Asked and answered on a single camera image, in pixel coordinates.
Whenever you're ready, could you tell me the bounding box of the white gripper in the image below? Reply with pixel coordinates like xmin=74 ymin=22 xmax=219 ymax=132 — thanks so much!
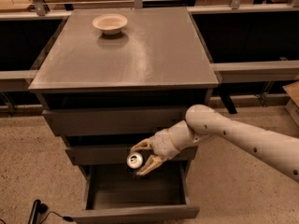
xmin=131 ymin=129 xmax=179 ymax=176

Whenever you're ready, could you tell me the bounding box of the dark pepsi can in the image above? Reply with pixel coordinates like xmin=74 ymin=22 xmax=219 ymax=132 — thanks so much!
xmin=126 ymin=152 xmax=144 ymax=170

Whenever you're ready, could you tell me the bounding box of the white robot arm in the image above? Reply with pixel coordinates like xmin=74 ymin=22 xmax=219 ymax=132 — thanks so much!
xmin=131 ymin=105 xmax=299 ymax=182

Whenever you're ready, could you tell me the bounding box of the grey top drawer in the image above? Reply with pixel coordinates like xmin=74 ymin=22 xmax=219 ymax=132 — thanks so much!
xmin=43 ymin=106 xmax=187 ymax=136

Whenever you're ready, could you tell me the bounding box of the grey open bottom drawer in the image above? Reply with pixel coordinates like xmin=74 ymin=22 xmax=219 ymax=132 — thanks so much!
xmin=72 ymin=161 xmax=199 ymax=224

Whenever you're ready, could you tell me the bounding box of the grey middle drawer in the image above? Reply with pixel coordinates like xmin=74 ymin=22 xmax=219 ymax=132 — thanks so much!
xmin=64 ymin=141 xmax=200 ymax=166

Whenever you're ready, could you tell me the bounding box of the grey drawer cabinet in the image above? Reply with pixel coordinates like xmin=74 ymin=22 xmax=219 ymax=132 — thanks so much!
xmin=28 ymin=7 xmax=220 ymax=179

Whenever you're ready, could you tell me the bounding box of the black power adapter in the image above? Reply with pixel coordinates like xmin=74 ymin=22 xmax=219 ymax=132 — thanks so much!
xmin=27 ymin=199 xmax=48 ymax=224

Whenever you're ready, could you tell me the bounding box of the white bowl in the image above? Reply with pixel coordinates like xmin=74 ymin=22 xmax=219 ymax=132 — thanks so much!
xmin=93 ymin=14 xmax=128 ymax=35

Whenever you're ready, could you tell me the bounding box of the black cable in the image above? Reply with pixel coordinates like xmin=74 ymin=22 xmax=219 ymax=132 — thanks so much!
xmin=38 ymin=210 xmax=75 ymax=224

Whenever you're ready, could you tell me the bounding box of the grey metal rail frame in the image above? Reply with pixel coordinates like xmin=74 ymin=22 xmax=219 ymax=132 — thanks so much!
xmin=1 ymin=0 xmax=298 ymax=112

